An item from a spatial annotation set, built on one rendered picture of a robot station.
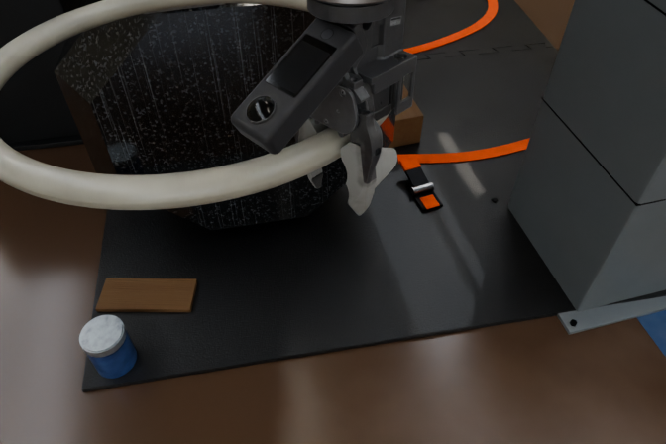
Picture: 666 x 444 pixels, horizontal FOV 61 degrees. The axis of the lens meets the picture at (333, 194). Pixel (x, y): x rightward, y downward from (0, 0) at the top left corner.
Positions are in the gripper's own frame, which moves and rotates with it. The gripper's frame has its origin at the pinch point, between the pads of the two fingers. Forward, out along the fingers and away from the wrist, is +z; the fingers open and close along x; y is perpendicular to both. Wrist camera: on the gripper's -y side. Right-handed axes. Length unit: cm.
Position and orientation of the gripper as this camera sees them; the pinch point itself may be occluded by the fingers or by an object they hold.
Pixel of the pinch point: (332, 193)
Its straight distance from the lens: 56.5
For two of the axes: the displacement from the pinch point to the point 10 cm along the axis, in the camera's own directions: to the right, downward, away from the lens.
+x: -7.1, -4.5, 5.4
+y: 7.0, -4.6, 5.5
